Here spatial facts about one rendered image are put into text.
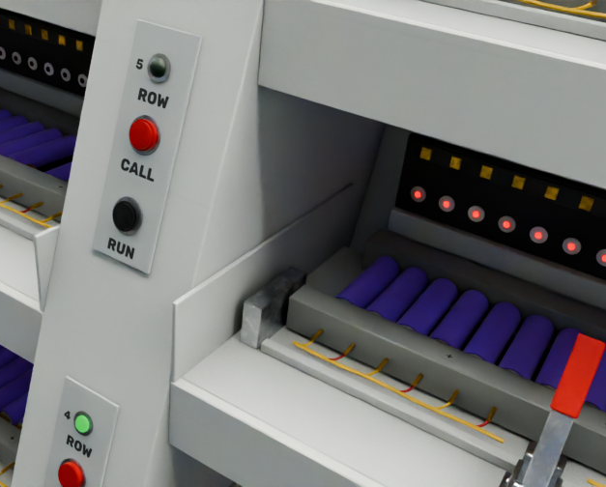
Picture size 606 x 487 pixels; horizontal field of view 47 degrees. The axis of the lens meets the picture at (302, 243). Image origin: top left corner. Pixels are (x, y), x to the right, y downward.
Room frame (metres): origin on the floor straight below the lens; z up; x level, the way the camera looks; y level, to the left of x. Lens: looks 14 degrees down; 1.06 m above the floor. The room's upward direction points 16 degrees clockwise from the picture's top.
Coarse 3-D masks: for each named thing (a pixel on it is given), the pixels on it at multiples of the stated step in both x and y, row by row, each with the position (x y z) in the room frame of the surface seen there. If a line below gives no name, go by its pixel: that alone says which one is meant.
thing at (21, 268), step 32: (32, 96) 0.63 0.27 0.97; (64, 96) 0.61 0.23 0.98; (32, 224) 0.46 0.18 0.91; (0, 256) 0.42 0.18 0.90; (32, 256) 0.43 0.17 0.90; (0, 288) 0.39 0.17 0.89; (32, 288) 0.39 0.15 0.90; (0, 320) 0.40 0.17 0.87; (32, 320) 0.38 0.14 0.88; (32, 352) 0.39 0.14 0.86
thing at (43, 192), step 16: (0, 160) 0.50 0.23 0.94; (0, 176) 0.49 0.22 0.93; (16, 176) 0.48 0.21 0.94; (32, 176) 0.48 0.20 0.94; (48, 176) 0.49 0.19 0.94; (0, 192) 0.49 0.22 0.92; (16, 192) 0.48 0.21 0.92; (32, 192) 0.48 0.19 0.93; (48, 192) 0.47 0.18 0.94; (64, 192) 0.47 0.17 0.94; (32, 208) 0.46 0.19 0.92; (48, 208) 0.47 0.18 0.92
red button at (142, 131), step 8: (144, 120) 0.35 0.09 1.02; (136, 128) 0.35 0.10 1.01; (144, 128) 0.35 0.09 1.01; (152, 128) 0.35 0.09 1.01; (136, 136) 0.35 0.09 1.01; (144, 136) 0.35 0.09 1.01; (152, 136) 0.35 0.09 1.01; (136, 144) 0.35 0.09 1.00; (144, 144) 0.35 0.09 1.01; (152, 144) 0.35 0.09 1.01
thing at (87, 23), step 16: (0, 0) 0.42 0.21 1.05; (16, 0) 0.41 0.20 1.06; (32, 0) 0.41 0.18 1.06; (48, 0) 0.40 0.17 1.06; (64, 0) 0.40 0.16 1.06; (80, 0) 0.39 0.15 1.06; (96, 0) 0.38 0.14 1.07; (32, 16) 0.41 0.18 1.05; (48, 16) 0.40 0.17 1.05; (64, 16) 0.40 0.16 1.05; (80, 16) 0.39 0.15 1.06; (96, 16) 0.39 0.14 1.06; (96, 32) 0.39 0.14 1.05
